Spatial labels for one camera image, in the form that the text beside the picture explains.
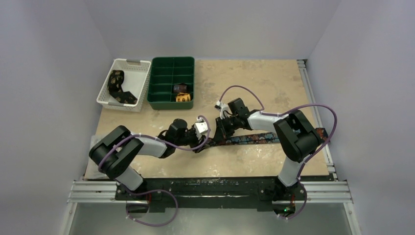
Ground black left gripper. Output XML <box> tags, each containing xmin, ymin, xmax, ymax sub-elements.
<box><xmin>174</xmin><ymin>124</ymin><xmax>209</xmax><ymax>152</ymax></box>

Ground navy floral tie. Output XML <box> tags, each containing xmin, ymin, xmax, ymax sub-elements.
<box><xmin>204</xmin><ymin>127</ymin><xmax>329</xmax><ymax>147</ymax></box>

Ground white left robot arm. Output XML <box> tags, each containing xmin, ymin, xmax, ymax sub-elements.
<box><xmin>89</xmin><ymin>116</ymin><xmax>210</xmax><ymax>200</ymax></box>

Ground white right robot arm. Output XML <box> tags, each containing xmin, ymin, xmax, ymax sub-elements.
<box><xmin>213</xmin><ymin>98</ymin><xmax>323</xmax><ymax>199</ymax></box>

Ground rolled yellow tie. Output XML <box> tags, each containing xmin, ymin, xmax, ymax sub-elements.
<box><xmin>175</xmin><ymin>93</ymin><xmax>191</xmax><ymax>102</ymax></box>

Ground rolled dark red tie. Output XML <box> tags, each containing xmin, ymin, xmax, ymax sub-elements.
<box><xmin>172</xmin><ymin>83</ymin><xmax>188</xmax><ymax>94</ymax></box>

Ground green compartment tray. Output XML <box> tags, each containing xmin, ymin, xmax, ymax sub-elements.
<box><xmin>147</xmin><ymin>56</ymin><xmax>195</xmax><ymax>110</ymax></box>

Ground white plastic basket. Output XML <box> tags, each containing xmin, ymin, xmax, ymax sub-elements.
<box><xmin>96</xmin><ymin>58</ymin><xmax>152</xmax><ymax>112</ymax></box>

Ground black gold patterned tie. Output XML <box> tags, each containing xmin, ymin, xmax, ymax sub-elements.
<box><xmin>107</xmin><ymin>70</ymin><xmax>138</xmax><ymax>105</ymax></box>

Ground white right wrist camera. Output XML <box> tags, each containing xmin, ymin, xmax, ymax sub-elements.
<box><xmin>214</xmin><ymin>101</ymin><xmax>231</xmax><ymax>119</ymax></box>

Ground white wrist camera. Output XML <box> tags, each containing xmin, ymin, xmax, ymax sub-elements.
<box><xmin>193</xmin><ymin>120</ymin><xmax>209</xmax><ymax>136</ymax></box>
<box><xmin>214</xmin><ymin>101</ymin><xmax>231</xmax><ymax>119</ymax></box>

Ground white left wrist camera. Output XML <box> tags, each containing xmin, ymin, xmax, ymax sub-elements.
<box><xmin>193</xmin><ymin>120</ymin><xmax>209</xmax><ymax>136</ymax></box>

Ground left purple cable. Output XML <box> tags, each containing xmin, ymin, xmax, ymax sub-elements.
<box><xmin>97</xmin><ymin>115</ymin><xmax>212</xmax><ymax>227</ymax></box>

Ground purple cable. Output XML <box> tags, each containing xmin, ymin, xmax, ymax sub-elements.
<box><xmin>219</xmin><ymin>85</ymin><xmax>338</xmax><ymax>220</ymax></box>
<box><xmin>97</xmin><ymin>115</ymin><xmax>212</xmax><ymax>227</ymax></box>

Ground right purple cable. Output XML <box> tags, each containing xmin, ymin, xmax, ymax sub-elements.
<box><xmin>219</xmin><ymin>85</ymin><xmax>338</xmax><ymax>220</ymax></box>

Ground aluminium frame rail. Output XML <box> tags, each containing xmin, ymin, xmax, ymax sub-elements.
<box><xmin>69</xmin><ymin>57</ymin><xmax>350</xmax><ymax>212</ymax></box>

